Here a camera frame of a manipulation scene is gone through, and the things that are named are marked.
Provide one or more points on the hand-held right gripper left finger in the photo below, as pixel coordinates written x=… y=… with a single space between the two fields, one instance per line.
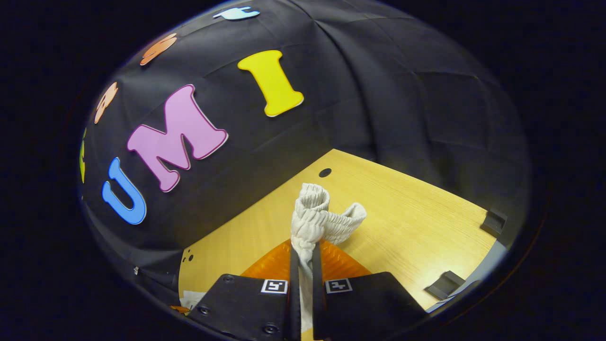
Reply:
x=294 y=293

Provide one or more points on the black table edge clamp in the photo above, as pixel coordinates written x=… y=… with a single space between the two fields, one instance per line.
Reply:
x=445 y=285
x=494 y=221

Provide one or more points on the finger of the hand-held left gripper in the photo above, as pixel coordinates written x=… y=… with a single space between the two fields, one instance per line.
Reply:
x=180 y=309

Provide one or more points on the black backdrop cloth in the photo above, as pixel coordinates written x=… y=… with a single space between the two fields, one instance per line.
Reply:
x=378 y=94

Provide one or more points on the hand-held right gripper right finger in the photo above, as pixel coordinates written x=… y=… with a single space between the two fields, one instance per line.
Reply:
x=317 y=293

